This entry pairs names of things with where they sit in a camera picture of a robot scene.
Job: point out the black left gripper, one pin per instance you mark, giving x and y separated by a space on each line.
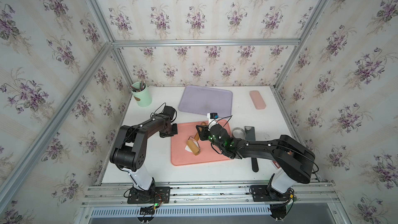
174 131

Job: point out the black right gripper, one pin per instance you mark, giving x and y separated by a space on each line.
203 131

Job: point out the wooden dough roller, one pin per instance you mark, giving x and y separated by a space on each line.
194 141

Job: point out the pink plastic tray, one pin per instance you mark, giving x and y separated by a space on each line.
180 157

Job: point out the white dough piece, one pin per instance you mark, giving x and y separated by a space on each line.
187 148

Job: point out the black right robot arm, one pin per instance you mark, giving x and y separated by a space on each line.
295 160

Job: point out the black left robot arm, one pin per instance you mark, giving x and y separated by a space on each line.
129 150

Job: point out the purple plastic tray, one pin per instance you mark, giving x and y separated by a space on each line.
204 100

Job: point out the green utensil cup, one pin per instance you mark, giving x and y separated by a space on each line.
141 93

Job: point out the pink rectangular case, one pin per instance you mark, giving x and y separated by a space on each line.
257 100

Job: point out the red card packet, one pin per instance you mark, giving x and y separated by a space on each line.
277 166

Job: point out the metal ring cutter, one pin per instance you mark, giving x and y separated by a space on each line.
238 133

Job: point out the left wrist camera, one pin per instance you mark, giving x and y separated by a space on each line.
170 112

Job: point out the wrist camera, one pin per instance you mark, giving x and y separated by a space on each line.
170 112
212 116

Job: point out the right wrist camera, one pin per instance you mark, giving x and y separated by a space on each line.
212 116

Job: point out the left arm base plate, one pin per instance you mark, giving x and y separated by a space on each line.
157 196

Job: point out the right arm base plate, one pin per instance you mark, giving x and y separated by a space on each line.
265 193

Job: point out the aluminium frame rail front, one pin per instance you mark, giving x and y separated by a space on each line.
207 193

